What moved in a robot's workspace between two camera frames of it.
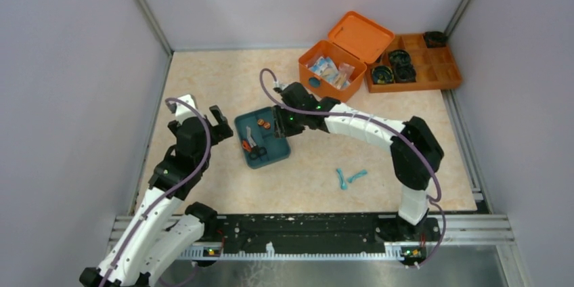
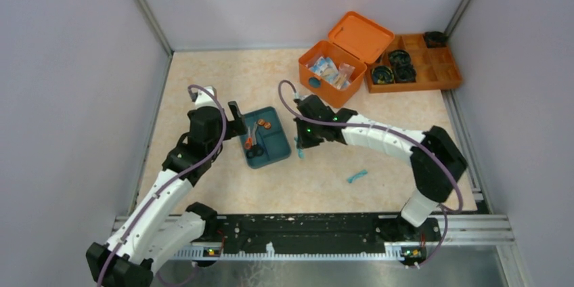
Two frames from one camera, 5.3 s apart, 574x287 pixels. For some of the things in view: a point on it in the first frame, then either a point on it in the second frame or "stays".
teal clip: [362, 172] stays
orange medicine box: [336, 70] stays
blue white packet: [327, 69] stays
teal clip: [344, 185] -> [299, 145]
